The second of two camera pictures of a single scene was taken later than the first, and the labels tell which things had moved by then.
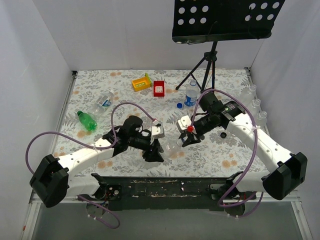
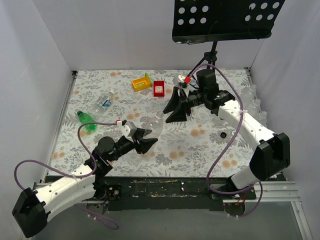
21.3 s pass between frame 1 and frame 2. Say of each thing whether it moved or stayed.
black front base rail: stayed
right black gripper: moved
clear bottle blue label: stayed
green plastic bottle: stayed
